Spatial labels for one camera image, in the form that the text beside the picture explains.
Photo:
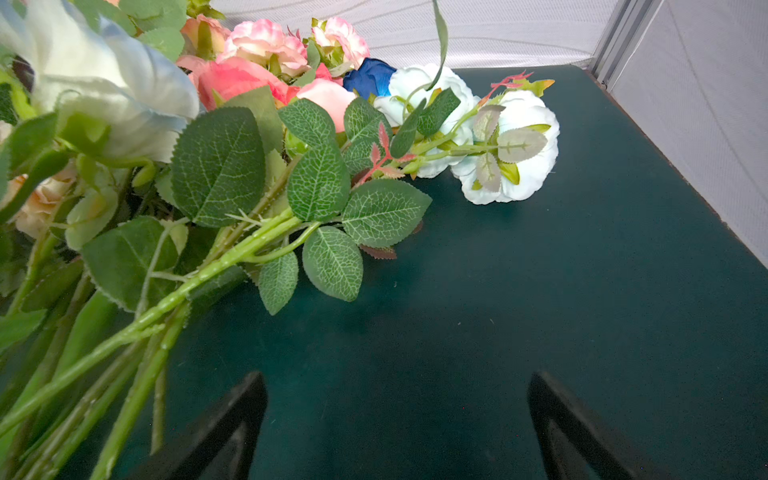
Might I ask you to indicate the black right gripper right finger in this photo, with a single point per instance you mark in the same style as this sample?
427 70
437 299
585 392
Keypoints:
574 440

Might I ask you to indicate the blue rose stem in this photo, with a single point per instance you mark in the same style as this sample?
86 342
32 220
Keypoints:
371 79

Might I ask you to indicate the white rose stem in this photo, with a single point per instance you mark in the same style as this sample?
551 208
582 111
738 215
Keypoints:
172 207

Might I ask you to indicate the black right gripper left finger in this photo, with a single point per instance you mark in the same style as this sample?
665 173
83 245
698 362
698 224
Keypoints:
222 442

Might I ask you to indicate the white peony flower stem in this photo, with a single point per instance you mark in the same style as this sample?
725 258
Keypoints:
500 147

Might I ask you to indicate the large pink rose stem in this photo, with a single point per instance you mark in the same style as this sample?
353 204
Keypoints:
235 76

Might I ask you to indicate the peach pink peony spray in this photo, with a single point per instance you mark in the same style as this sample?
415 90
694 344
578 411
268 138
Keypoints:
34 174

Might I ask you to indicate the small pink rose spray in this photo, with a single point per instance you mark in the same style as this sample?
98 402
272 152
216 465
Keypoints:
332 42

